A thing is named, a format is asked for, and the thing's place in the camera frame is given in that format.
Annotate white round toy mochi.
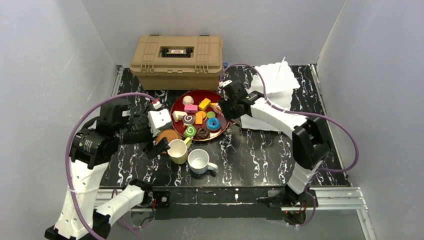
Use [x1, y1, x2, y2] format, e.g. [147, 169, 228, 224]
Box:
[182, 95, 194, 106]

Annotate red round tray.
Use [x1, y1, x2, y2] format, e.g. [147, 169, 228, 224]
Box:
[171, 90, 230, 142]

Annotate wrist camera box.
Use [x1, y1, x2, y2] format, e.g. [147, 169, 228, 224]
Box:
[147, 99, 172, 137]
[218, 80, 233, 89]

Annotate wooden coaster stack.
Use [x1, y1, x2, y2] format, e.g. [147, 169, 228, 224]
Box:
[155, 129, 182, 145]

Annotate yellow triangle cake slice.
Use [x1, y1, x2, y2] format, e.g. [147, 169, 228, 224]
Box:
[210, 102, 222, 112]

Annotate blue toy donut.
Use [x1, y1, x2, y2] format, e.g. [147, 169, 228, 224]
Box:
[206, 117, 221, 132]

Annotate pink toy cake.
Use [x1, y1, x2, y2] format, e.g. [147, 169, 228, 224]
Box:
[183, 104, 199, 114]

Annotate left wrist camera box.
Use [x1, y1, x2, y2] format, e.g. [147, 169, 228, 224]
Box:
[147, 99, 172, 137]

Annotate yellow toy cake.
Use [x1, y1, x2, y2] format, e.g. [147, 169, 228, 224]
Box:
[198, 98, 212, 111]

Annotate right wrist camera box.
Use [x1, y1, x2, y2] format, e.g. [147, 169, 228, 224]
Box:
[218, 80, 233, 89]

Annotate orange toy cake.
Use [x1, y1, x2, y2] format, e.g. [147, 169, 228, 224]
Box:
[194, 110, 207, 126]

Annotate green toy macaron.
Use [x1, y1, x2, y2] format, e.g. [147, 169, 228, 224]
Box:
[206, 111, 216, 119]

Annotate chocolate toy donut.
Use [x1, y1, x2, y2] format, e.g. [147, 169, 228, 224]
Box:
[195, 126, 211, 140]

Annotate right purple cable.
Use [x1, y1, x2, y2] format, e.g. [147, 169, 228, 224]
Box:
[218, 63, 360, 227]

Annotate white tiered cake stand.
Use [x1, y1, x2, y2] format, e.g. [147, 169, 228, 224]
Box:
[240, 60, 300, 132]

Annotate tan plastic toolbox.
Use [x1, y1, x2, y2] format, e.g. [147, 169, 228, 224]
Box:
[129, 35, 224, 91]

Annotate white grey mug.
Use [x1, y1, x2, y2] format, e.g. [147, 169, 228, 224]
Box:
[187, 149, 219, 175]

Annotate white toy cake slice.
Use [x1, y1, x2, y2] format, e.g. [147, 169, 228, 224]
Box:
[172, 110, 188, 122]

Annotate green swirl roll cake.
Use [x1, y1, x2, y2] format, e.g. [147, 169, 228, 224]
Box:
[183, 124, 197, 138]

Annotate brown swirl roll cake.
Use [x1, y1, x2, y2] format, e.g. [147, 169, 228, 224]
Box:
[182, 114, 196, 125]

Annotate pink handled metal tongs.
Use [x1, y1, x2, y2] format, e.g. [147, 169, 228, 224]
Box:
[210, 103, 224, 117]

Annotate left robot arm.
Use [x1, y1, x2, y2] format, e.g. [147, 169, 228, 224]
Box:
[44, 98, 172, 240]

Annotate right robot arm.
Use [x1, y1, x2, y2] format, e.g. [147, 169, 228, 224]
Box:
[218, 80, 332, 197]

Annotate yellow green mug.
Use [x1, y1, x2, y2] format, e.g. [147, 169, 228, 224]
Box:
[167, 137, 192, 165]

